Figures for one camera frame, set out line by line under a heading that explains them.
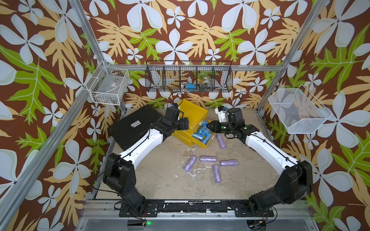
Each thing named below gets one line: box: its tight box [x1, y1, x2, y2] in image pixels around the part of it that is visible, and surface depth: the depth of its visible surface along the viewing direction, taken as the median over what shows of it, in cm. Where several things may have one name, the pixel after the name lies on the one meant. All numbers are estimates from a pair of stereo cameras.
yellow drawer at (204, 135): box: [191, 119, 216, 150], surface depth 92 cm
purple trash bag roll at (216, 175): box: [212, 164, 222, 184], surface depth 86 cm
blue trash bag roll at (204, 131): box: [198, 127, 212, 136], surface depth 95 cm
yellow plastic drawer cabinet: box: [172, 98, 215, 149], surface depth 90 cm
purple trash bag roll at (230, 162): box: [219, 159, 239, 167], surface depth 90 cm
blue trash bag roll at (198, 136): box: [192, 132, 204, 142], surface depth 93 cm
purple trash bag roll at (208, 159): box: [199, 155, 217, 163], surface depth 91 cm
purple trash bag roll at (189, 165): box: [183, 155, 198, 173], surface depth 90 cm
